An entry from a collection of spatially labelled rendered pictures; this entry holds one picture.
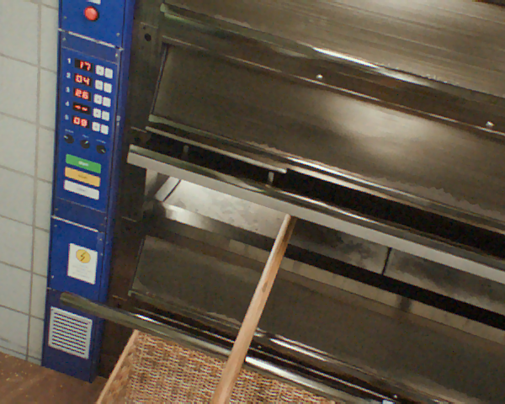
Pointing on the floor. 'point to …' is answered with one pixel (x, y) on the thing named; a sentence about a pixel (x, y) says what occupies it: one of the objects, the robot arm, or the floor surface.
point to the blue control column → (61, 247)
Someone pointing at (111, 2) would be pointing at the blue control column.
